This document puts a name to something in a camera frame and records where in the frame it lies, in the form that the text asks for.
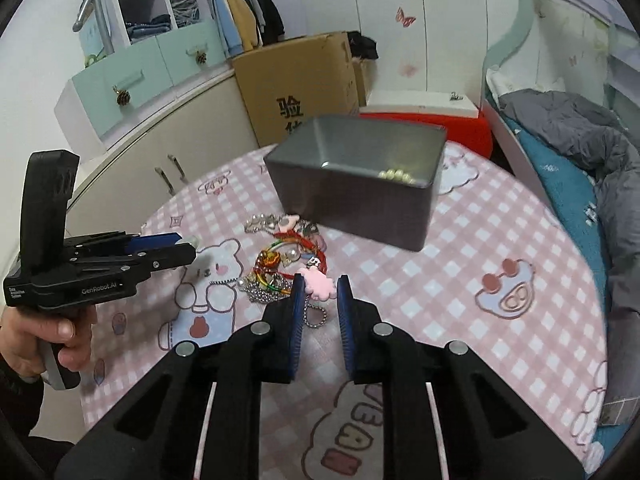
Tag yellow hanging garment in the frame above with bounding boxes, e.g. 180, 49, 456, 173
215, 0, 262, 52

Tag folded grey clothes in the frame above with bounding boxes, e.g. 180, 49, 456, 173
170, 0, 202, 26

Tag pale pearl bead strand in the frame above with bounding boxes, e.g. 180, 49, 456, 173
378, 167, 417, 184

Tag black cloth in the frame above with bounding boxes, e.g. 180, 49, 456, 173
347, 31, 380, 61

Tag grey metal tin box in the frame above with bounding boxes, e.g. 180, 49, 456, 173
263, 115, 447, 252

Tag white cabinet with handles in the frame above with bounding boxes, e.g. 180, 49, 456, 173
64, 67, 262, 243

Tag folded blue jeans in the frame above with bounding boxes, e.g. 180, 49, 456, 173
125, 14, 174, 42

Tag person's left hand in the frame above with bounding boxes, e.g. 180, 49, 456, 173
0, 304, 99, 387

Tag green multicolour cord bracelet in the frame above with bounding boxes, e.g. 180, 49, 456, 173
254, 241, 297, 293

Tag grey quilt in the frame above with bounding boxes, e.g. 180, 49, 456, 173
499, 88, 640, 427

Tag orange red round pendant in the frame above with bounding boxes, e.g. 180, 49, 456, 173
256, 250, 282, 274

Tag light blue hanging garment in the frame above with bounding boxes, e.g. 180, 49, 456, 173
204, 0, 247, 57

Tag black hanging garment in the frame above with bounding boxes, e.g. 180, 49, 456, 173
239, 0, 286, 46

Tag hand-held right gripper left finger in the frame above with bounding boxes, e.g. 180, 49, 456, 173
54, 275, 307, 480

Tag white pearl bead bracelet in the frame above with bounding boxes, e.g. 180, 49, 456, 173
243, 213, 281, 235

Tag person's left forearm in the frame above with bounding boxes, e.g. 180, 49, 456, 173
0, 357, 76, 480

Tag silver ball chain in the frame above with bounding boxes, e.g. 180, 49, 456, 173
236, 274, 294, 307

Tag large brown cardboard box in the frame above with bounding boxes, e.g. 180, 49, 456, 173
231, 32, 362, 149

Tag teal bed sheet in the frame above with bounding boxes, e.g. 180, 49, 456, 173
504, 122, 618, 480

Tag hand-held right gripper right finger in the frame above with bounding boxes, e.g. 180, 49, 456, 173
336, 275, 587, 480

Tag white mint bed frame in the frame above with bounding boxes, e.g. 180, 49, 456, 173
480, 0, 640, 196

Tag red box with white lid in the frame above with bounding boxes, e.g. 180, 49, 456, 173
358, 90, 494, 162

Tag pink bear charm ball chain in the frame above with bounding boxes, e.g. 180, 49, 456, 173
299, 266, 337, 332

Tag grey metal pole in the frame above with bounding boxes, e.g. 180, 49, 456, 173
72, 0, 115, 57

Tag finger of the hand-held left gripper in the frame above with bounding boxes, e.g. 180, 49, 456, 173
64, 231, 199, 256
70, 243, 197, 281

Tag red string bracelet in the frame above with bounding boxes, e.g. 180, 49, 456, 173
272, 231, 330, 273

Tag mint green drawer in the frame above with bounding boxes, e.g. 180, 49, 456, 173
70, 49, 173, 138
156, 17, 227, 86

